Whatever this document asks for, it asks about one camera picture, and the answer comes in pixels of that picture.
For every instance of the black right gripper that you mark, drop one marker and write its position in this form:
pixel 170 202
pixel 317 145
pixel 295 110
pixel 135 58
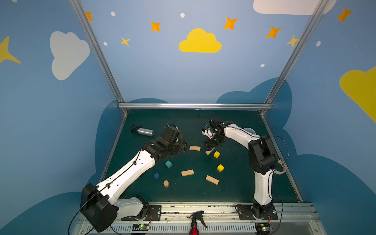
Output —
pixel 212 138

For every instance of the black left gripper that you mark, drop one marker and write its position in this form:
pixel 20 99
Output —
pixel 178 144

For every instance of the wooden block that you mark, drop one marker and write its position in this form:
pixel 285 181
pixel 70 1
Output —
pixel 195 148
pixel 209 152
pixel 212 180
pixel 187 173

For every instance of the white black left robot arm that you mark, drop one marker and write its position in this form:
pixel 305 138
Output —
pixel 99 203

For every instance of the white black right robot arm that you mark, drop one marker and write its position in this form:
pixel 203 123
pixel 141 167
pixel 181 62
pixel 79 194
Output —
pixel 262 159

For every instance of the yellow cube upper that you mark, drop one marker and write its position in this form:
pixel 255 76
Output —
pixel 216 154

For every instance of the yellow cube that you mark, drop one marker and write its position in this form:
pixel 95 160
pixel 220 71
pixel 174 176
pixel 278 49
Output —
pixel 220 168
pixel 216 154

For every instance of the teal cube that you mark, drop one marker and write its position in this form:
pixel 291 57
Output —
pixel 168 164

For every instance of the yellow cube lower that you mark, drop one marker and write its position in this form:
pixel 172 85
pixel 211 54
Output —
pixel 220 168

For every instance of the silver spray bottle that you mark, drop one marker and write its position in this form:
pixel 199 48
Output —
pixel 142 131

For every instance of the light blue ceramic mug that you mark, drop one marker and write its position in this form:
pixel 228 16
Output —
pixel 250 130

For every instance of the white tape roll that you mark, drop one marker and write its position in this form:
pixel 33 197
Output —
pixel 284 168

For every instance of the red spray bottle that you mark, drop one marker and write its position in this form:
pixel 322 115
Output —
pixel 198 215

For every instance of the left controller board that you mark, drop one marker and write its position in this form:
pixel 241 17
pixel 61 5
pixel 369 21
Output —
pixel 140 228

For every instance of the controller board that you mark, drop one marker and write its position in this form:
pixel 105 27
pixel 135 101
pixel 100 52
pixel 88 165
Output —
pixel 262 229
pixel 140 228

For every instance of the right controller board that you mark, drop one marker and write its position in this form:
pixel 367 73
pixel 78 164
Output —
pixel 262 229

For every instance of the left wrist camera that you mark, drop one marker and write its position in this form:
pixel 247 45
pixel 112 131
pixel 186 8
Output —
pixel 171 133

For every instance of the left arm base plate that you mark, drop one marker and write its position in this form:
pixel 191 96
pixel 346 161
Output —
pixel 147 212

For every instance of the aluminium back frame rail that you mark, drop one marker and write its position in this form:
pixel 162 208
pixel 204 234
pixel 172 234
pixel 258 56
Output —
pixel 193 106

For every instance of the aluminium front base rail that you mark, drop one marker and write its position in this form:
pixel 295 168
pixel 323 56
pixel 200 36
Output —
pixel 209 218

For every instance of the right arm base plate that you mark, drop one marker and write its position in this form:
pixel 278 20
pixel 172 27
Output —
pixel 256 212

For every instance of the aluminium left frame post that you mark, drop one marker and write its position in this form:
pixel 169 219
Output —
pixel 85 23

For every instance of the aluminium frame post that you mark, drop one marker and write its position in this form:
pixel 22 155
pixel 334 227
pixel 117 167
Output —
pixel 305 36
pixel 85 23

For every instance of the aluminium right frame post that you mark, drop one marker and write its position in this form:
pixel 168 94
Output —
pixel 305 36

